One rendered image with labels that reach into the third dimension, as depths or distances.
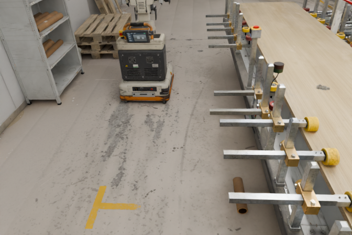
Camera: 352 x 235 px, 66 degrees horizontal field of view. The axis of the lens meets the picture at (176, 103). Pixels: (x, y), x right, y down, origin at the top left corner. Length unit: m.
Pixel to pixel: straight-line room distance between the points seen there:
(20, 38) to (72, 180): 1.73
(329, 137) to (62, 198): 2.05
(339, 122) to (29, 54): 3.14
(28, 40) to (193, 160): 2.25
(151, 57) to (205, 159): 1.34
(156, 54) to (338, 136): 2.14
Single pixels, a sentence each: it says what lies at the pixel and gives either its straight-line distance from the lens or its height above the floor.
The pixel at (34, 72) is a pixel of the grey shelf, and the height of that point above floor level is 0.47.
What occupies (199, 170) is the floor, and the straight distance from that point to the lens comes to 2.57.
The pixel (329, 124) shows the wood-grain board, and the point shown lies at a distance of 1.78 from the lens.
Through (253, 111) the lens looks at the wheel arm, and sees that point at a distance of 1.82.
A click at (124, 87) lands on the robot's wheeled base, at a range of 3.40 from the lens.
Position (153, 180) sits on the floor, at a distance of 2.51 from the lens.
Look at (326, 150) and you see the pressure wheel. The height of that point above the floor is 0.98.
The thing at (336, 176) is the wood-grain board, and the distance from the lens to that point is 1.47.
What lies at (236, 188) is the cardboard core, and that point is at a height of 0.07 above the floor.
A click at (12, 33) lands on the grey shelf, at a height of 0.95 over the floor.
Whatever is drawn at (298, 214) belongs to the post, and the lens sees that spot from 1.37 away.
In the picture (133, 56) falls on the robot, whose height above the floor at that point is 0.62.
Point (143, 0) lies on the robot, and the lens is 3.39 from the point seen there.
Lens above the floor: 1.88
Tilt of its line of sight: 33 degrees down
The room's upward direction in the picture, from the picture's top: 3 degrees counter-clockwise
